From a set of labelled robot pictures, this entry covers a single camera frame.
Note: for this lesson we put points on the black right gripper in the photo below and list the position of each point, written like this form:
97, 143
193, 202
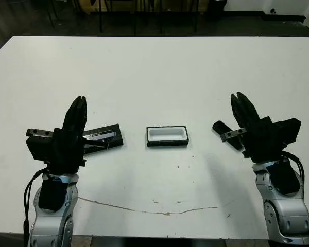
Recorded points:
262, 139

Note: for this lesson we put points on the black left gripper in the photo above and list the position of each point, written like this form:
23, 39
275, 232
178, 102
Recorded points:
67, 154

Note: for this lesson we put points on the black slim camera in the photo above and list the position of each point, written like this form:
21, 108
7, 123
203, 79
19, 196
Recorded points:
220, 127

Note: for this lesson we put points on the black printed box lid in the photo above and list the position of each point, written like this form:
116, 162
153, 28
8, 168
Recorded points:
108, 136

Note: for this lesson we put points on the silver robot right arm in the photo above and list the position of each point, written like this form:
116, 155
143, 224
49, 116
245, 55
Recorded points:
285, 211

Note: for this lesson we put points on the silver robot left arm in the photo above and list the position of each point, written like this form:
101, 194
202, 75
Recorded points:
49, 221

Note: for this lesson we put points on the black box with white insert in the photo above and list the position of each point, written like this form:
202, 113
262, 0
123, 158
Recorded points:
167, 135

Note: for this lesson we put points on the black round door stopper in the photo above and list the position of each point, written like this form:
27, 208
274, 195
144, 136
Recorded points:
273, 10

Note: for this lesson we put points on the black robot body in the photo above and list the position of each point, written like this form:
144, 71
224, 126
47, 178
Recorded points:
175, 242

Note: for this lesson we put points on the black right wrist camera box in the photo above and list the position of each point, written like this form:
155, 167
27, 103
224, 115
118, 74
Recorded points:
289, 130

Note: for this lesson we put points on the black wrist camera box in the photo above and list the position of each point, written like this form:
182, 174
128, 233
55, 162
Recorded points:
289, 130
40, 149

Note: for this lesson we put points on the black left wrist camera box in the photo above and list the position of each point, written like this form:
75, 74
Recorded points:
40, 149

